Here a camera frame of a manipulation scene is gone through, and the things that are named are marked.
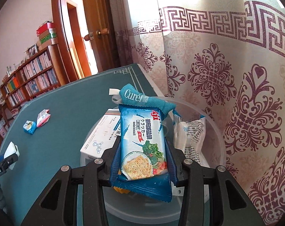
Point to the patterned beige curtain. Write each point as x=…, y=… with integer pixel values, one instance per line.
x=215, y=63

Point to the small blue cracker packet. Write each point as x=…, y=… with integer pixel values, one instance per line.
x=29, y=126

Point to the wooden bookshelf with books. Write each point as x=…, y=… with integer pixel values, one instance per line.
x=31, y=77

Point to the white blue tissue packet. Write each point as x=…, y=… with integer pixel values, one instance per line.
x=192, y=136

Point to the brass door knob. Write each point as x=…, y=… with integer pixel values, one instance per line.
x=103, y=32

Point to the large blue cracker packet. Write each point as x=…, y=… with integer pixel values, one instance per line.
x=142, y=146

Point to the teal knit pouch white ribbon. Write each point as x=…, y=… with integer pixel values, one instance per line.
x=137, y=97

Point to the wooden door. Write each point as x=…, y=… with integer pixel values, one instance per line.
x=97, y=16

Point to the small white pad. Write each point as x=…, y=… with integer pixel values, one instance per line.
x=11, y=149

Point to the clear plastic container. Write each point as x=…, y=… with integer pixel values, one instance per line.
x=215, y=131

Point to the brown cardboard box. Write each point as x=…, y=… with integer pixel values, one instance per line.
x=47, y=43

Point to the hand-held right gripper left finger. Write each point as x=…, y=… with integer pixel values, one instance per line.
x=114, y=169

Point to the photo frame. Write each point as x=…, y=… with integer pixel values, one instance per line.
x=33, y=50

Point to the wooden door frame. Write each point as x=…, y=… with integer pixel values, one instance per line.
x=58, y=33

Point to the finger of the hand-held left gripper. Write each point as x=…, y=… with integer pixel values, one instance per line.
x=7, y=161

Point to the plain white box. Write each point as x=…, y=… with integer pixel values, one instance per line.
x=201, y=191

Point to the white orange medicine box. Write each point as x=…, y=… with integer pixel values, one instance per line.
x=102, y=131

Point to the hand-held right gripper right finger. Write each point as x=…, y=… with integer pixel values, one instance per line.
x=172, y=167

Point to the green cardboard box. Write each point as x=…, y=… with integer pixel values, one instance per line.
x=48, y=36

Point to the red white snack packet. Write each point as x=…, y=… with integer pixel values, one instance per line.
x=42, y=118

